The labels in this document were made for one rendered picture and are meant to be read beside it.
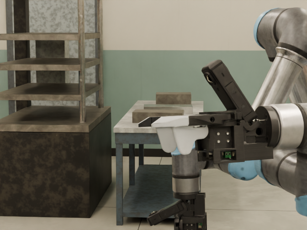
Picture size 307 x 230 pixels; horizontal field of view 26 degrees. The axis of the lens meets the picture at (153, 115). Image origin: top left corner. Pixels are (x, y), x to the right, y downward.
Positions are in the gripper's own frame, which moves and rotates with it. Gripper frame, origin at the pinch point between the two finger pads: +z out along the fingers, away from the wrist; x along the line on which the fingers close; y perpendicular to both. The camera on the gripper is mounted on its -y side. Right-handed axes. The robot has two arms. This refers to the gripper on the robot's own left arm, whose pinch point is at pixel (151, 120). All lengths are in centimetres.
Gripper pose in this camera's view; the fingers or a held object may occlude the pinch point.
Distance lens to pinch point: 102.9
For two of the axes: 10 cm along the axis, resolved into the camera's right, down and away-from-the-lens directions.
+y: 0.5, 10.0, 0.1
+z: -9.5, 0.5, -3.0
